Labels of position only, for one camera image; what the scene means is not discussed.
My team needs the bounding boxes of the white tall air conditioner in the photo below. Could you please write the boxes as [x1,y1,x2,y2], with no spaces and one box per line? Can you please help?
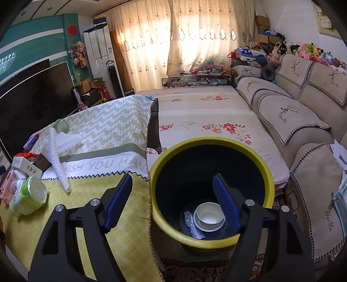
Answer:
[83,23,115,83]

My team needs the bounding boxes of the black flat screen television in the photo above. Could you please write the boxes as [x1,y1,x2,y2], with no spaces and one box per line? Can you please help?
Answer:
[1,62,78,159]

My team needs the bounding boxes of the cardboard boxes stack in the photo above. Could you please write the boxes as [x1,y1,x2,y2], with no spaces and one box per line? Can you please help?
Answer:
[255,15,284,44]

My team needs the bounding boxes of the white paper cup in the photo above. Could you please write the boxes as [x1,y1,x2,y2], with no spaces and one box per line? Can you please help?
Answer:
[193,202,226,232]

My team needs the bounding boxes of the pink tissue pack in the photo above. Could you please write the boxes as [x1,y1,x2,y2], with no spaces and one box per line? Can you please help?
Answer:
[1,168,21,205]

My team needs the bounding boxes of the cream sheer curtains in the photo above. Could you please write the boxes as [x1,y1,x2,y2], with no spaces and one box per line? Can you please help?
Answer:
[105,1,256,92]

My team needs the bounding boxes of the white paper box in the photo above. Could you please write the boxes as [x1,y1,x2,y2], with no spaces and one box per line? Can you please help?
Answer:
[12,156,42,179]

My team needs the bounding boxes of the pile of plush toys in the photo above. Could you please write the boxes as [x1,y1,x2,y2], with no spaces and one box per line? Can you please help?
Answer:
[253,41,346,76]

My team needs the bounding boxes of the blue red small pack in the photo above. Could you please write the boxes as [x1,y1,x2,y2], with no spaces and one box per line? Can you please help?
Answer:
[23,134,39,152]

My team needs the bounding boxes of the red snack wrapper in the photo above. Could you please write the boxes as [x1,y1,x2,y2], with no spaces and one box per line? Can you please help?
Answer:
[15,152,38,160]

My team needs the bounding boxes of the stack of papers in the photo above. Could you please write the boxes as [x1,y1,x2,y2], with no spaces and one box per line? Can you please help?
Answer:
[329,140,347,171]

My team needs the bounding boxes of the floral floor mattress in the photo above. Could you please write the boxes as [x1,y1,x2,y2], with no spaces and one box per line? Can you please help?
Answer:
[142,86,289,190]

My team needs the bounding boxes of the low shelf with books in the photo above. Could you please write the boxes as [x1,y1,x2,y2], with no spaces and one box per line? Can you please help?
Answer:
[162,70,231,88]

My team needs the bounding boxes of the green white wet wipes pack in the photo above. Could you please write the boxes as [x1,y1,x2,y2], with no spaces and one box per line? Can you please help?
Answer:
[9,176,48,217]

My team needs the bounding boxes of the beige sectional sofa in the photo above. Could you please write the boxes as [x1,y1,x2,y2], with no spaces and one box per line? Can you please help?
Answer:
[232,55,346,273]

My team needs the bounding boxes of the framed flower painting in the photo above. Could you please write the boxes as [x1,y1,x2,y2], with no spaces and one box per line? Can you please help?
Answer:
[312,2,342,39]

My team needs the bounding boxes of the white blue snack wrapper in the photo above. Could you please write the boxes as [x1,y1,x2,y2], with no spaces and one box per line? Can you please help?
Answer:
[184,211,205,240]

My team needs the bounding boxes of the brown small box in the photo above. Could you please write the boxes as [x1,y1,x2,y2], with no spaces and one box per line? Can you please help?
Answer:
[34,153,51,172]

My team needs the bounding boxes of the black tower fan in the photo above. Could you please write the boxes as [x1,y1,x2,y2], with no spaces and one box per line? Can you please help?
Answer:
[106,60,124,99]

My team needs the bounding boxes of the clear plastic folder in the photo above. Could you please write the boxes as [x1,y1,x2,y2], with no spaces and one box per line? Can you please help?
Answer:
[332,172,347,237]

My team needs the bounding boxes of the black bin yellow rim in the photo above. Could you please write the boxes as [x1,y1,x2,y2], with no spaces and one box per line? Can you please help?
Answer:
[149,137,275,250]

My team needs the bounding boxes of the beige chevron table cloth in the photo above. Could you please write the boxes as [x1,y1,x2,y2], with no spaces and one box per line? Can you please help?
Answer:
[28,94,159,182]

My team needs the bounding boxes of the green tape roll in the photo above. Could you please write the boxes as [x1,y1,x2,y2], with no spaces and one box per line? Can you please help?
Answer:
[53,119,69,134]

